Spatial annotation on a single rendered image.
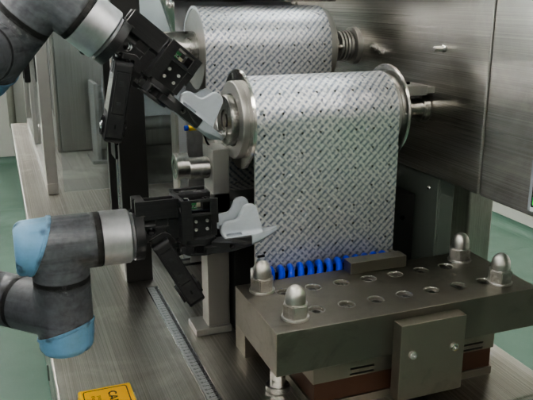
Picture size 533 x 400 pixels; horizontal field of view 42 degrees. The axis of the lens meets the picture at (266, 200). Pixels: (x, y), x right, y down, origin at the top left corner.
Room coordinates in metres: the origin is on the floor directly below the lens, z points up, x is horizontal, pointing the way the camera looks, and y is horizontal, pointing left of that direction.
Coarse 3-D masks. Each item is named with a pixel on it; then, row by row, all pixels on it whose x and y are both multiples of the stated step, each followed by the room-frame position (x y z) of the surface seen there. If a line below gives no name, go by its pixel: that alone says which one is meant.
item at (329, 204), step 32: (256, 160) 0.97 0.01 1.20; (288, 160) 0.98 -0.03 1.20; (320, 160) 1.00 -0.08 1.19; (352, 160) 1.02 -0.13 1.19; (384, 160) 1.04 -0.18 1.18; (256, 192) 0.97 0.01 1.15; (288, 192) 0.99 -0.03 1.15; (320, 192) 1.00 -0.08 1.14; (352, 192) 1.02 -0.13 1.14; (384, 192) 1.04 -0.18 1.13; (288, 224) 0.99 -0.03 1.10; (320, 224) 1.01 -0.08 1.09; (352, 224) 1.02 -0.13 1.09; (384, 224) 1.04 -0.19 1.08; (256, 256) 0.97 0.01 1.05; (288, 256) 0.99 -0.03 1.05; (320, 256) 1.01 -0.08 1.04
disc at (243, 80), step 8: (232, 72) 1.04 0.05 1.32; (240, 72) 1.01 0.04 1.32; (240, 80) 1.01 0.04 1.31; (248, 80) 0.99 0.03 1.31; (248, 88) 0.98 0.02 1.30; (248, 96) 0.98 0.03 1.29; (248, 104) 0.98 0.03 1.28; (256, 120) 0.96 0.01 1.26; (256, 128) 0.96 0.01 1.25; (256, 136) 0.96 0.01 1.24; (248, 144) 0.98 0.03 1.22; (248, 152) 0.98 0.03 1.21; (232, 160) 1.05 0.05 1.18; (240, 160) 1.01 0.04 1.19; (248, 160) 0.98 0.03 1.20; (240, 168) 1.01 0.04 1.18
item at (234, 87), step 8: (232, 80) 1.03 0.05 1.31; (392, 80) 1.09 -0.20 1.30; (224, 88) 1.05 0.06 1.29; (232, 88) 1.01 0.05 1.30; (240, 88) 1.00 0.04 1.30; (240, 96) 0.98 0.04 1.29; (400, 96) 1.07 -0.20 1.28; (240, 104) 0.98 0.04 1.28; (400, 104) 1.06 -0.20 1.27; (240, 112) 0.98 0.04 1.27; (248, 112) 0.97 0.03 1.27; (400, 112) 1.06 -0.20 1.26; (240, 120) 0.98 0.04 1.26; (248, 120) 0.97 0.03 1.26; (400, 120) 1.06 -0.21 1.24; (240, 128) 0.98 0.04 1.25; (248, 128) 0.97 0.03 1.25; (400, 128) 1.06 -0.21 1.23; (240, 136) 0.98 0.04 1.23; (248, 136) 0.97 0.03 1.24; (224, 144) 1.05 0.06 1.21; (240, 144) 0.98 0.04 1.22; (232, 152) 1.01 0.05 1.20; (240, 152) 0.98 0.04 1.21
